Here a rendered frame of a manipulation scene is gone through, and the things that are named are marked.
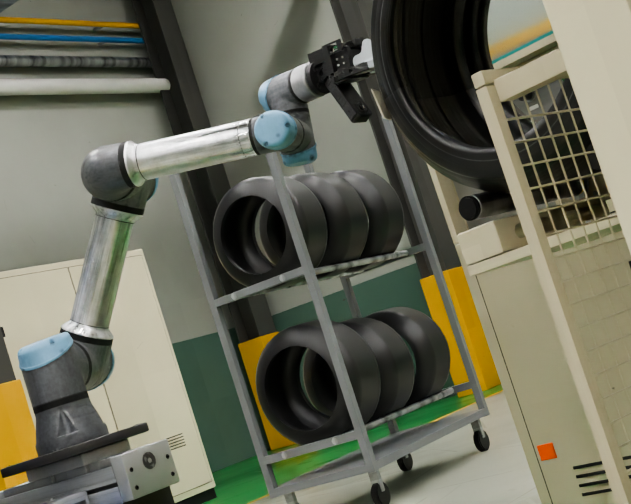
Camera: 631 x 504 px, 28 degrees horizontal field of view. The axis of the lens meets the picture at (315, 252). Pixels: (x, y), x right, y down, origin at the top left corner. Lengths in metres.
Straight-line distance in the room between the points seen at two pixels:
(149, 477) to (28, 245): 9.85
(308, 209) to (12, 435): 2.65
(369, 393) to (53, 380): 3.55
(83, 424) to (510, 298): 1.10
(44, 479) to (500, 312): 1.17
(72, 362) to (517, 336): 1.10
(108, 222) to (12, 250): 9.46
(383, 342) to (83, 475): 3.87
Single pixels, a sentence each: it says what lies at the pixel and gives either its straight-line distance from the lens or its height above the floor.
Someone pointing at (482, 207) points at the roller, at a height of 0.89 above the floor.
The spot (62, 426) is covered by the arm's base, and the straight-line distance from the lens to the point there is 2.61.
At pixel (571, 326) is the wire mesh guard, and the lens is 1.54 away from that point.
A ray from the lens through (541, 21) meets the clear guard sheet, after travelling 2.99.
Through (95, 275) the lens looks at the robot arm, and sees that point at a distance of 2.73.
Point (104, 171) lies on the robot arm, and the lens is 2.58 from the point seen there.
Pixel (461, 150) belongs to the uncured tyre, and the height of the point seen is 1.00.
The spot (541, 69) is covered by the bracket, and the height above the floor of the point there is 0.97.
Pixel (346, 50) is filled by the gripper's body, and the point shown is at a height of 1.29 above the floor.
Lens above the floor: 0.72
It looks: 5 degrees up
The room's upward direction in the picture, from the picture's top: 18 degrees counter-clockwise
